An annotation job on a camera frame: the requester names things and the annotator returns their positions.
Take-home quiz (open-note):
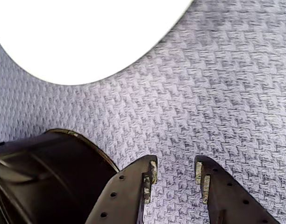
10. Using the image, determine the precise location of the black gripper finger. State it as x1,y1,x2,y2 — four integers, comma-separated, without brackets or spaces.
194,155,281,224
84,154,158,224

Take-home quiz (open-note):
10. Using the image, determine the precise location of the white round plate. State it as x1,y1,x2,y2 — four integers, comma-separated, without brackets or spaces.
0,0,195,86

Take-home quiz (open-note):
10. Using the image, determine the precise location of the black metal bucket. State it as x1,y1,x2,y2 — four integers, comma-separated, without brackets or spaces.
0,128,122,224

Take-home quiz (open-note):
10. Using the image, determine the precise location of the blue woven table cloth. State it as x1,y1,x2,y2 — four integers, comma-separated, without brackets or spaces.
0,0,286,224

